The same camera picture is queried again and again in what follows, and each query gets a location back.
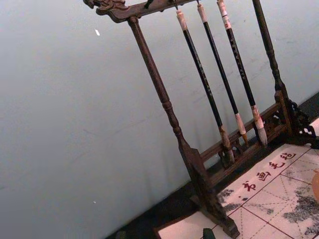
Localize carved dark wooden brush rack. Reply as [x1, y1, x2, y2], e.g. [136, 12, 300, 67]
[83, 0, 319, 239]

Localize black brush with grey tip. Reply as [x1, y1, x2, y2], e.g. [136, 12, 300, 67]
[215, 0, 269, 146]

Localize black brush with amber tip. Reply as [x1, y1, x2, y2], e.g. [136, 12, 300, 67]
[196, 3, 250, 146]

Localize peach coloured round dish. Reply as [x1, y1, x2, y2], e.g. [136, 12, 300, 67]
[311, 168, 319, 200]

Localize white felt mat, red grid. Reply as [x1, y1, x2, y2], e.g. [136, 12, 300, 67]
[153, 142, 319, 239]

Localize black brush with dark tip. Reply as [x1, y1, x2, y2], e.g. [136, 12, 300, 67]
[175, 9, 235, 168]

